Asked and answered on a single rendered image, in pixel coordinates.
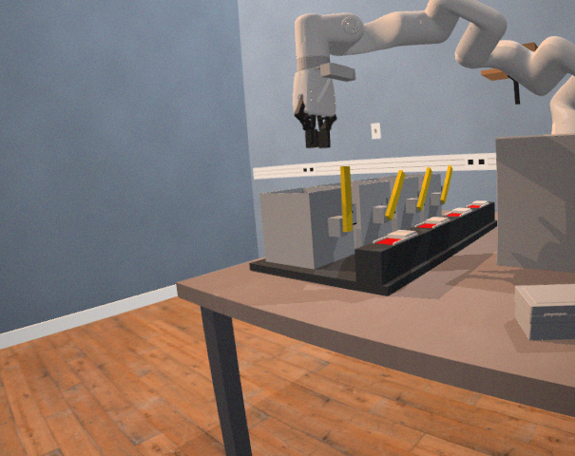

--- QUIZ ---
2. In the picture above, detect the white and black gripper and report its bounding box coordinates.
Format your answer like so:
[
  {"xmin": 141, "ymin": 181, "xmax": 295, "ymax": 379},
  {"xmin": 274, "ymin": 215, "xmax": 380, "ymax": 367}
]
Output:
[{"xmin": 294, "ymin": 68, "xmax": 337, "ymax": 148}]

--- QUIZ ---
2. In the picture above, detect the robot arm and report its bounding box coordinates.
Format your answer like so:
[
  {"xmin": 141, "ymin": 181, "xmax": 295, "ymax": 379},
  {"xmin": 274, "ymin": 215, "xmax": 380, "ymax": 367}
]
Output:
[{"xmin": 295, "ymin": 0, "xmax": 575, "ymax": 134}]

